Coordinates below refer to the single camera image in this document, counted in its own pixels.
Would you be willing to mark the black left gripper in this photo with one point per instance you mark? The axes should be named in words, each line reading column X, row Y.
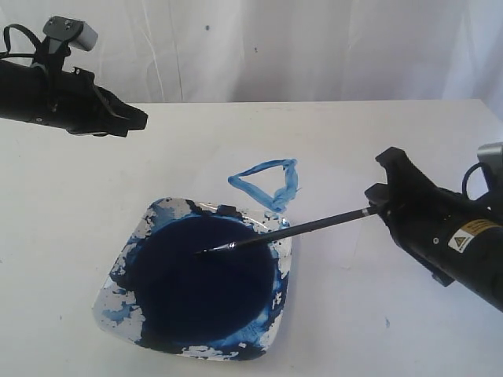
column 76, row 104

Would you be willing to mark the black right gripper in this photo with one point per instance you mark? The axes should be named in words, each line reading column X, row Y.
column 455, row 238

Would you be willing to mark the black paintbrush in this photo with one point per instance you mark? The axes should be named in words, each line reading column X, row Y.
column 295, row 230

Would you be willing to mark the white paper sheet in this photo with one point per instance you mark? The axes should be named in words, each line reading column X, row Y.
column 295, row 186

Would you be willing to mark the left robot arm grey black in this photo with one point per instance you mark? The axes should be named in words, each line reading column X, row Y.
column 21, row 91

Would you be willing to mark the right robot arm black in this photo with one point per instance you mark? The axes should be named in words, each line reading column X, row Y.
column 457, row 236

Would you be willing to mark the white backdrop curtain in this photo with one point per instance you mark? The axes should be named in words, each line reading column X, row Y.
column 223, row 51

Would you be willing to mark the square plate with blue paint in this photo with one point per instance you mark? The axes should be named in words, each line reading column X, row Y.
column 164, row 294

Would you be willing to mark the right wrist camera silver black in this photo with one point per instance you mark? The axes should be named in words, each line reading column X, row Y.
column 490, row 155

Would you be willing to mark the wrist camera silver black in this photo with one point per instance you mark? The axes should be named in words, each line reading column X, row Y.
column 62, row 33
column 490, row 155

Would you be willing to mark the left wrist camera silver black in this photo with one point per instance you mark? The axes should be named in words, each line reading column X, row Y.
column 62, row 33

